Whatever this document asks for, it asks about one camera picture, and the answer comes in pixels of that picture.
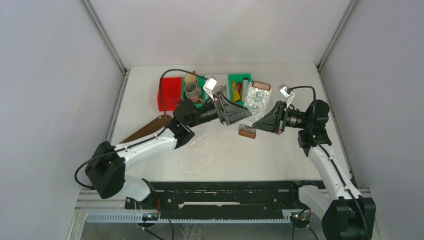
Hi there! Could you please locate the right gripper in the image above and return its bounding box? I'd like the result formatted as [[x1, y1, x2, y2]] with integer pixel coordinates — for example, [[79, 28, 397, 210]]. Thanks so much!
[[251, 100, 310, 135]]

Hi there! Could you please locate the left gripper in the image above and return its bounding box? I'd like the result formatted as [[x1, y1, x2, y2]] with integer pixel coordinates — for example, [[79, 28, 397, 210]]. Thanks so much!
[[186, 90, 251, 129]]

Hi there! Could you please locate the clear holder with wooden ends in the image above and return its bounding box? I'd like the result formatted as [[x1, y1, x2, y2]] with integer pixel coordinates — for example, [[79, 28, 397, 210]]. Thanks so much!
[[238, 80, 272, 139]]

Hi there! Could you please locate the clear acrylic holder box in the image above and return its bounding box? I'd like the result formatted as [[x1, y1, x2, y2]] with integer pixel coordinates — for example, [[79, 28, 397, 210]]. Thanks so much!
[[186, 133, 210, 148]]

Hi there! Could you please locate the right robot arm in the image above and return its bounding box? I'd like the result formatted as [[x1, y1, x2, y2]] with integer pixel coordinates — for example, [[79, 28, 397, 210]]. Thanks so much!
[[252, 99, 376, 240]]

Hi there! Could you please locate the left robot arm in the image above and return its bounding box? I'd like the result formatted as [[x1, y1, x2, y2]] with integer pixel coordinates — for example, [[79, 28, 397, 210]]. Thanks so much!
[[84, 92, 252, 209]]

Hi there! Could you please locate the yellow toothpaste tube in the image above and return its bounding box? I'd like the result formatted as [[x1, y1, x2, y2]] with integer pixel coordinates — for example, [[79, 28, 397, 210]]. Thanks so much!
[[231, 81, 241, 102]]

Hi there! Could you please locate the red toothpaste tube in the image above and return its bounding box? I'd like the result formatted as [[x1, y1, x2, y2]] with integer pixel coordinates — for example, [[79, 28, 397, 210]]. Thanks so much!
[[236, 81, 243, 97]]

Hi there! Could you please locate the white toothpaste tube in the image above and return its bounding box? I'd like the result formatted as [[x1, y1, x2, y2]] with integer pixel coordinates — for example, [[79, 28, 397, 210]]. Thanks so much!
[[241, 77, 250, 103]]

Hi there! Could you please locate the clear textured oval tray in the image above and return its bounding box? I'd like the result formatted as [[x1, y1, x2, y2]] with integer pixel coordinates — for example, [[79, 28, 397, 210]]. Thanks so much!
[[179, 130, 235, 178]]

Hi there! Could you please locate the brown wooden oval tray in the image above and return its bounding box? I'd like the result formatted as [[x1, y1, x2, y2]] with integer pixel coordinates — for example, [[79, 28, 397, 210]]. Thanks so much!
[[121, 114, 173, 143]]

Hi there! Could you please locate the white translucent bin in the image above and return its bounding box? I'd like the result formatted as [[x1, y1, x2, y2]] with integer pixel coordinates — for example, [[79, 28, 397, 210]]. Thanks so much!
[[205, 74, 230, 99]]

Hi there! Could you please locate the green bin with cups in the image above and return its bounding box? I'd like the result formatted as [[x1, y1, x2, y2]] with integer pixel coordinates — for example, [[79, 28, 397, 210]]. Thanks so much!
[[182, 77, 206, 106]]

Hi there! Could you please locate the grey ceramic mug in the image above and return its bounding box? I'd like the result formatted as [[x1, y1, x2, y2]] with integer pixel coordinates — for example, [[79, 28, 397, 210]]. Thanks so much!
[[183, 82, 202, 98]]

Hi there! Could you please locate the red plastic bin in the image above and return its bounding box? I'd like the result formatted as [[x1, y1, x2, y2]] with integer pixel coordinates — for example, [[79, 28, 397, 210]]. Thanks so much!
[[157, 76, 183, 112]]

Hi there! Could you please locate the right circuit board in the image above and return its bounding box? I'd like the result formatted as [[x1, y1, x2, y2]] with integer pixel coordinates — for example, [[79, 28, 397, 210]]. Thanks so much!
[[291, 211, 312, 229]]

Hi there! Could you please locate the circuit board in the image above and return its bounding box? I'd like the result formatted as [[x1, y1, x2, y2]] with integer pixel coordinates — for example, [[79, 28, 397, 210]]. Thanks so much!
[[291, 211, 312, 229], [141, 213, 160, 222]]

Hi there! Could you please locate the left circuit board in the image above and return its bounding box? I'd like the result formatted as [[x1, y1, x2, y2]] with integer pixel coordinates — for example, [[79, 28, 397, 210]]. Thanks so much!
[[141, 213, 160, 222]]

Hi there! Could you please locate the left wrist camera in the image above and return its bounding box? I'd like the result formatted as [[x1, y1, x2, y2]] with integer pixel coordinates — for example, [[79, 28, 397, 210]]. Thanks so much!
[[203, 76, 222, 101]]

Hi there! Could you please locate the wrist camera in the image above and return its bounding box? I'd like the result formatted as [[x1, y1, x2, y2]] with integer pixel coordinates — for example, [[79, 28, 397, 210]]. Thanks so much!
[[203, 76, 222, 101], [278, 84, 295, 107]]

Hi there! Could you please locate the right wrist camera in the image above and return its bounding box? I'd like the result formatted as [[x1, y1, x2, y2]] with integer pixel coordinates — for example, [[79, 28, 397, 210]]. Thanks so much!
[[278, 84, 295, 107]]

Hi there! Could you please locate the right camera cable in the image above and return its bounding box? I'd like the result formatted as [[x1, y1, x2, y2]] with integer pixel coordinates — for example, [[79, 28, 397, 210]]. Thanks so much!
[[288, 85, 370, 240]]

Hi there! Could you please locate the camera cable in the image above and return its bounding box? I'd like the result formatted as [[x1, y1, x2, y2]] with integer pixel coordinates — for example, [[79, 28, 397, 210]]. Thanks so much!
[[73, 68, 210, 190], [288, 85, 370, 240]]

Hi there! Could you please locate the beige cup orange handle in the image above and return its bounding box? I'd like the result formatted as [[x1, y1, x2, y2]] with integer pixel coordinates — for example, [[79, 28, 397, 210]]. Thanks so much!
[[183, 70, 198, 85]]

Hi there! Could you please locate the black front rail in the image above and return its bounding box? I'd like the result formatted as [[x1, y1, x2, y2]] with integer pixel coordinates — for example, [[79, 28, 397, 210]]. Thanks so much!
[[124, 180, 325, 221]]

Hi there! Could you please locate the left camera cable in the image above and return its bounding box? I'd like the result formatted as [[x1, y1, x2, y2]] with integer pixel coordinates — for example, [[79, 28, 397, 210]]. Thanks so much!
[[73, 68, 210, 190]]

